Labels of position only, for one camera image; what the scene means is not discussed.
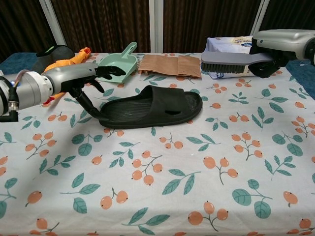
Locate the pale purple tissue pack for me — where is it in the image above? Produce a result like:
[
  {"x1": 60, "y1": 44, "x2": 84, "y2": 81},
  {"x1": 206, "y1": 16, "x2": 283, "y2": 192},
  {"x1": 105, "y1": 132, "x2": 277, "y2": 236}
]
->
[{"x1": 205, "y1": 35, "x2": 259, "y2": 81}]

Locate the floral print tablecloth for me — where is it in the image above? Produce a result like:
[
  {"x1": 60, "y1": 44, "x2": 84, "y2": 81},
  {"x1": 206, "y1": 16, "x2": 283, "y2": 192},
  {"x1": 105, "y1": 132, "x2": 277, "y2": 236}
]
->
[{"x1": 0, "y1": 53, "x2": 315, "y2": 236}]

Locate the orange rubber chicken toy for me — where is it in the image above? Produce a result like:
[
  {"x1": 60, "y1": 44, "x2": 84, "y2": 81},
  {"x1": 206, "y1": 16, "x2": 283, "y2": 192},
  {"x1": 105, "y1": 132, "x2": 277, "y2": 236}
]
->
[{"x1": 42, "y1": 47, "x2": 92, "y2": 106}]

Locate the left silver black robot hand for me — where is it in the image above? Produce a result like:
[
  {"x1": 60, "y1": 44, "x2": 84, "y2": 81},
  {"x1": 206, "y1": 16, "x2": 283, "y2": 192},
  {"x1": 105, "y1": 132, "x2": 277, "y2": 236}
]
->
[{"x1": 43, "y1": 62, "x2": 126, "y2": 118}]

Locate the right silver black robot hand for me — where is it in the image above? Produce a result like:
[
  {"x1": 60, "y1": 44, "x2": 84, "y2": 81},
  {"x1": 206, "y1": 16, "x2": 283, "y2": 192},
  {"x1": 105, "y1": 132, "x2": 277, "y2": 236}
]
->
[{"x1": 250, "y1": 29, "x2": 315, "y2": 79}]

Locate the silver partition frame post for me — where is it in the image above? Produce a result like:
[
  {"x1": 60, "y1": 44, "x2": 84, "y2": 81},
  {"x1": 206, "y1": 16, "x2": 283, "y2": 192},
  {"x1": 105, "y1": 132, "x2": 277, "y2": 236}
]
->
[
  {"x1": 39, "y1": 0, "x2": 66, "y2": 47},
  {"x1": 149, "y1": 0, "x2": 164, "y2": 54},
  {"x1": 250, "y1": 0, "x2": 271, "y2": 37}
]

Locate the brown paper bag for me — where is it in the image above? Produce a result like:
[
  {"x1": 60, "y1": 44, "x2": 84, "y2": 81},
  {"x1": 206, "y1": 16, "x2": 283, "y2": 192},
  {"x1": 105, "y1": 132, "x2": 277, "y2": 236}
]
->
[{"x1": 137, "y1": 54, "x2": 202, "y2": 79}]

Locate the mint green plastic dustpan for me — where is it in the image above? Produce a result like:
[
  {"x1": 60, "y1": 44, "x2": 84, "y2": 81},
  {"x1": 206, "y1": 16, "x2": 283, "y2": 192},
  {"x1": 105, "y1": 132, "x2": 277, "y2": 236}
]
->
[{"x1": 95, "y1": 41, "x2": 138, "y2": 86}]

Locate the dark brown curtain panel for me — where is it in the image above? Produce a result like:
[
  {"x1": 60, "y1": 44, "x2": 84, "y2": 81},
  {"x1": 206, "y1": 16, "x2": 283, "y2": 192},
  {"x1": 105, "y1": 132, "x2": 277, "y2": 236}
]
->
[
  {"x1": 259, "y1": 0, "x2": 315, "y2": 31},
  {"x1": 163, "y1": 0, "x2": 259, "y2": 54},
  {"x1": 0, "y1": 0, "x2": 55, "y2": 63},
  {"x1": 50, "y1": 0, "x2": 151, "y2": 54}
]

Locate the black slide sandal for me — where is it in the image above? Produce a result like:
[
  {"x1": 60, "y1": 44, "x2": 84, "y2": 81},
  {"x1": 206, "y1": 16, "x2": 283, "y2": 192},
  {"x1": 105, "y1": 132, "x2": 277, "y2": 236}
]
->
[{"x1": 98, "y1": 85, "x2": 203, "y2": 128}]

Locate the black arm connector cable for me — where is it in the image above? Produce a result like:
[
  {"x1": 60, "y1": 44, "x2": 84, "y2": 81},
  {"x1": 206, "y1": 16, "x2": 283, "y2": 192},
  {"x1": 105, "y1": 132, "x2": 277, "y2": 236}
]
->
[{"x1": 0, "y1": 86, "x2": 20, "y2": 123}]

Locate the dark gray shoe green lining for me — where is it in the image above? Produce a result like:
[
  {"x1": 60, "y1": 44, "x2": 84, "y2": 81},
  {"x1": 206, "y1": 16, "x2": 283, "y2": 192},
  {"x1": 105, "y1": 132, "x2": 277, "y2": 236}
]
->
[{"x1": 31, "y1": 44, "x2": 75, "y2": 74}]

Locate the grey scrub brush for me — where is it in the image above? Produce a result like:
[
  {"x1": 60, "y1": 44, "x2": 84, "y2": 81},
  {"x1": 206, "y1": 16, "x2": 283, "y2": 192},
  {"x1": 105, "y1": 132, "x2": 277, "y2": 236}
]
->
[{"x1": 200, "y1": 51, "x2": 274, "y2": 74}]

